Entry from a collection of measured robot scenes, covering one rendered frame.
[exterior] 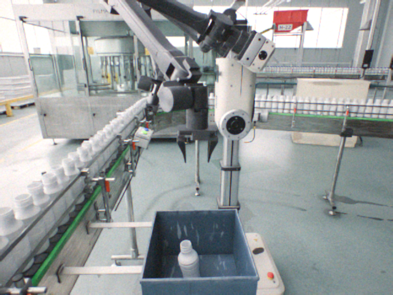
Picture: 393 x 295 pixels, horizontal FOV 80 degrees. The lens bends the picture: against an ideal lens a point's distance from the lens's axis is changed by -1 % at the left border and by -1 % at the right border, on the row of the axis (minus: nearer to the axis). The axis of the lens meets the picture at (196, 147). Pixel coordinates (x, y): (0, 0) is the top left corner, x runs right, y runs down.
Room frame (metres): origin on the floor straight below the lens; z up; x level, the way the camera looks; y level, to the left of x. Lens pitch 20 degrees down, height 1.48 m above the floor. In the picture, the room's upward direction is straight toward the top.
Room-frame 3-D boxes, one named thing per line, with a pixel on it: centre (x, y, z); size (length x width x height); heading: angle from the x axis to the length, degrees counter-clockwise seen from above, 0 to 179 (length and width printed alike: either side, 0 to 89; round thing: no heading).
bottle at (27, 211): (0.51, 0.43, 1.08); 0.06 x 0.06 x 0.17
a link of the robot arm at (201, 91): (0.61, 0.00, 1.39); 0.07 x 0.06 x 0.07; 132
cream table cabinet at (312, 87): (4.55, -2.48, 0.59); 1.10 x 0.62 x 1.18; 74
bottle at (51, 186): (0.63, 0.44, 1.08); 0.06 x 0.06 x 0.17
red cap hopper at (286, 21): (7.43, -2.59, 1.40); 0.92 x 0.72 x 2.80; 74
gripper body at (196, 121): (0.62, 0.00, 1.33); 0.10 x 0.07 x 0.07; 92
